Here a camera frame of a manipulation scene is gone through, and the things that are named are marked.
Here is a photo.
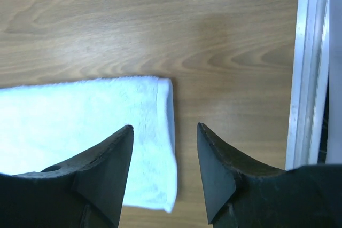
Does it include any light blue towel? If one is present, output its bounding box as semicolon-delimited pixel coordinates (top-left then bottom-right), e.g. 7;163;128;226
1;76;177;213

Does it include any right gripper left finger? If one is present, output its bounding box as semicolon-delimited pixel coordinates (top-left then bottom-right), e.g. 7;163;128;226
16;125;134;227

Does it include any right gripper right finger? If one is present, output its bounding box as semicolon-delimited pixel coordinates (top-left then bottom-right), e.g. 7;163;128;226
197;123;284;227

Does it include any aluminium frame rail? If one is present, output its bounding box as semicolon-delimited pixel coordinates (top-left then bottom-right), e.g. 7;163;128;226
285;0;330;170

